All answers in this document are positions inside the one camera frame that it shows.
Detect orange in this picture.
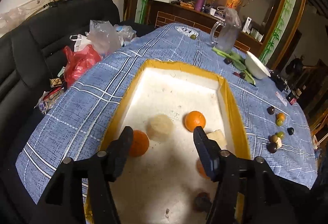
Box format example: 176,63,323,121
184,111,206,132
128,130,150,157

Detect large sugarcane chunk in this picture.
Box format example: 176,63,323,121
146,114,174,142

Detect red jujube date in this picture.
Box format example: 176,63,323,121
193,192,212,213

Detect yellow rimmed foam tray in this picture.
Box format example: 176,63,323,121
101,59,250,223

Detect small brown orange fruit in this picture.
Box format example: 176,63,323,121
270,135,278,143

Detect small sugarcane piece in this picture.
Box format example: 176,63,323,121
276,137,282,149

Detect mandarin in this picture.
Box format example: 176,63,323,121
276,112,285,121

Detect blue plaid tablecloth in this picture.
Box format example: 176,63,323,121
15,22,319,205

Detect dark purple plum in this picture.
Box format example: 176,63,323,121
267,106,275,115

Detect dark grape leaves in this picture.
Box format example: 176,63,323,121
224,58,232,65
240,72,246,79

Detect white instruction leaflet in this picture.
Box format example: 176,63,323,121
275,91,287,106

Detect green vegetable leaves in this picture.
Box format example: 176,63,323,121
212,47,256,86

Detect white bowl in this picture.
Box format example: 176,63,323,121
245,51,271,80

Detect black red cylindrical device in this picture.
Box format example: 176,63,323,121
286,92,297,105

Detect red plastic bag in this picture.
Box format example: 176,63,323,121
63,45,102,87

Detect black charger device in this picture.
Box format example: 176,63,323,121
270,70,290,92

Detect clear plastic bag on sofa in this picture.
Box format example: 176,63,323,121
86,20,121,57

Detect clear plastic pitcher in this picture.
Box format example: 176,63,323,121
210,7,241,54

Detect white box on counter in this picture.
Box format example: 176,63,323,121
242,17,252,34

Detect black leather sofa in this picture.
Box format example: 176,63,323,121
1,0,154,223

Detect wooden cabinet counter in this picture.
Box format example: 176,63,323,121
146,1,262,56

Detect purple thermos bottle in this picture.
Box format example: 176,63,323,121
194,0,205,12

